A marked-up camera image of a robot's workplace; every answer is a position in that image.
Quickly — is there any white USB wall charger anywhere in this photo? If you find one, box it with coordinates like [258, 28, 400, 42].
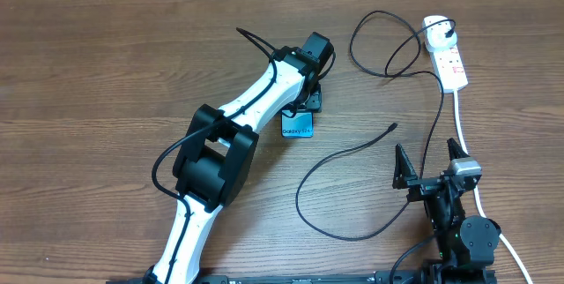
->
[422, 15, 457, 53]

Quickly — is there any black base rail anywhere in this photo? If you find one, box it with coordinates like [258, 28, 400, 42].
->
[105, 268, 498, 284]

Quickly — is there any Samsung Galaxy smartphone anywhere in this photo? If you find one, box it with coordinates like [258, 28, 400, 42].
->
[281, 112, 314, 138]

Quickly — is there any black USB charging cable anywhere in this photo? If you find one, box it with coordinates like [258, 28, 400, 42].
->
[294, 10, 457, 243]

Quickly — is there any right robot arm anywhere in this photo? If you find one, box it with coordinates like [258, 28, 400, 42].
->
[389, 138, 501, 283]

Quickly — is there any white power strip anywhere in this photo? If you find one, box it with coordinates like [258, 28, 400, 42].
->
[427, 45, 468, 93]

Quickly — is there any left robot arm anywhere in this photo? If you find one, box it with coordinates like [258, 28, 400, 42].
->
[141, 30, 336, 283]

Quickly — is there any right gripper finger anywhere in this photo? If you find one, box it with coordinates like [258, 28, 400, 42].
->
[447, 138, 469, 161]
[392, 144, 418, 190]

